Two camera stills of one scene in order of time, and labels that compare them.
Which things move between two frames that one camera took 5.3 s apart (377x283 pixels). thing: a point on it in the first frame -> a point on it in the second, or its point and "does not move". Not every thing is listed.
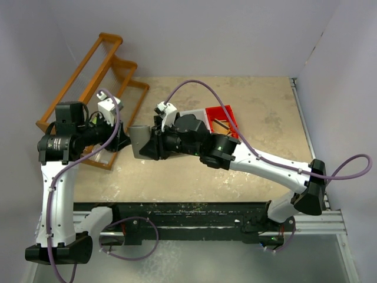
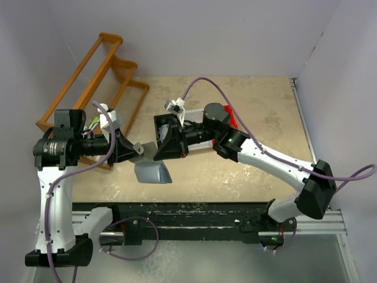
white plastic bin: (200, 114) does not move
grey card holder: (141, 136) -> (148, 170)
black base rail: (136, 221) does not move
